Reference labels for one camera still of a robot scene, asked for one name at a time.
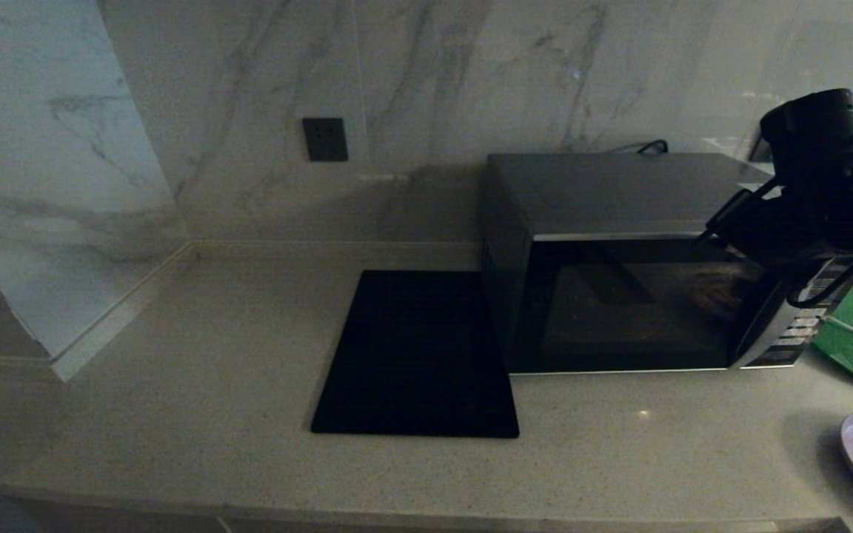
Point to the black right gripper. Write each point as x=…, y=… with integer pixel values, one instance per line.
x=804, y=229

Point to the dark glass microwave door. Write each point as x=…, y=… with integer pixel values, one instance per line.
x=619, y=311

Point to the silver Panasonic microwave oven body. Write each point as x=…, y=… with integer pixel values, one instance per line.
x=604, y=189

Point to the black glass induction cooktop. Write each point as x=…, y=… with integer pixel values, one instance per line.
x=412, y=355

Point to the double wall socket with plugs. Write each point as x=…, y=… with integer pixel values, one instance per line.
x=760, y=152

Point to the dark single wall socket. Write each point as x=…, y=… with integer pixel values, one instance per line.
x=325, y=139

